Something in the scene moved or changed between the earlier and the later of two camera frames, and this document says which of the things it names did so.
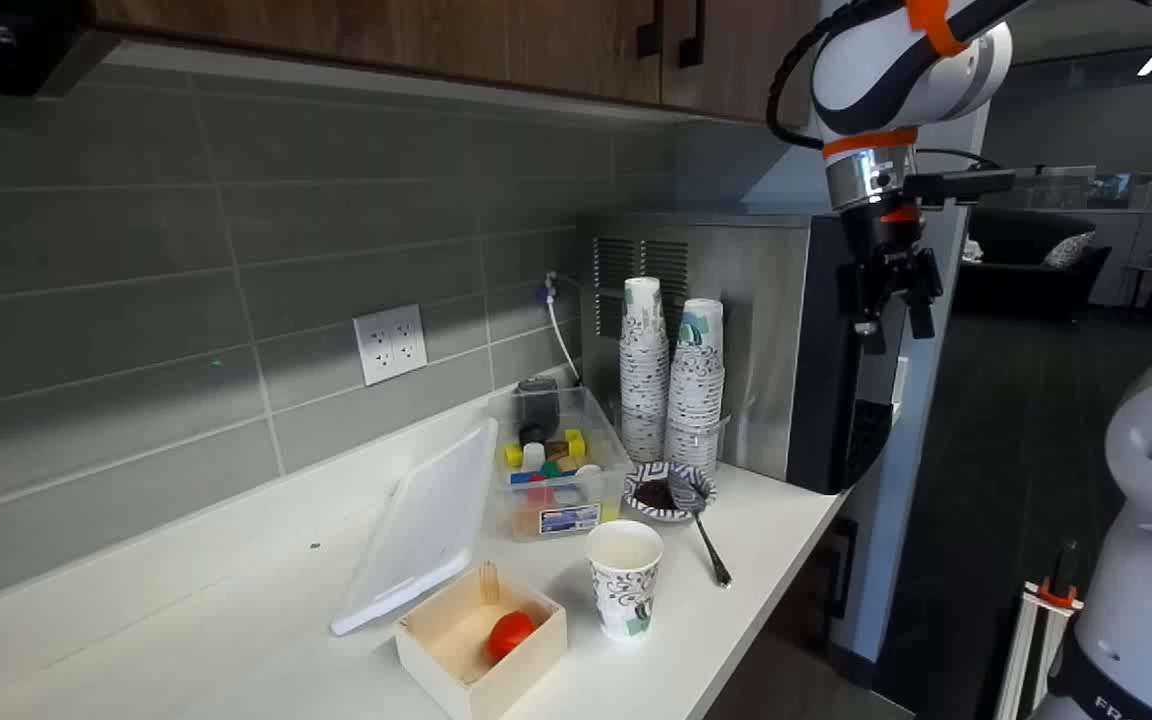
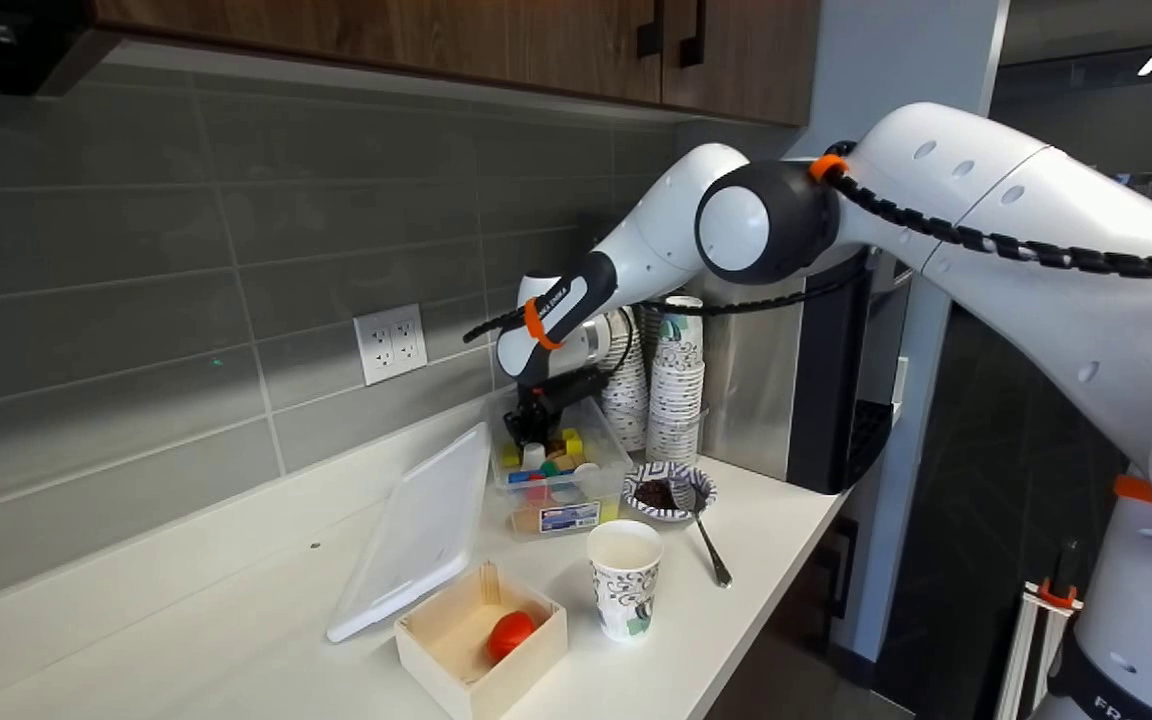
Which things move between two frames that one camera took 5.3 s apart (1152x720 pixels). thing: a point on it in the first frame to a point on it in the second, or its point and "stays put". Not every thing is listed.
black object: [656, 494] stays put
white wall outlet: [390, 343] stays put
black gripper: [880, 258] to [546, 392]
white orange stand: [1053, 602] stays put
